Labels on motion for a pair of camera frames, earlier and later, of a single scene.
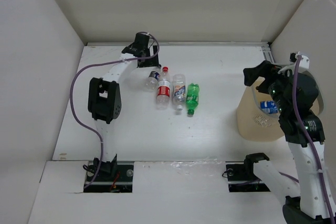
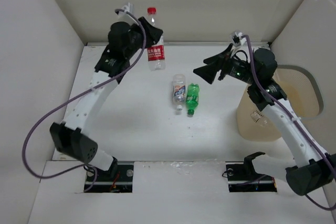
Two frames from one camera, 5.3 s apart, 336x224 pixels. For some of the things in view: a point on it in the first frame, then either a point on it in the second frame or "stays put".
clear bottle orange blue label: (179, 91) stays put
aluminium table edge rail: (188, 44) stays put
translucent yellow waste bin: (254, 125) stays put
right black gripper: (265, 69) to (214, 63)
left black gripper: (149, 63) to (153, 35)
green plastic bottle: (192, 97) stays put
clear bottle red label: (164, 90) to (155, 53)
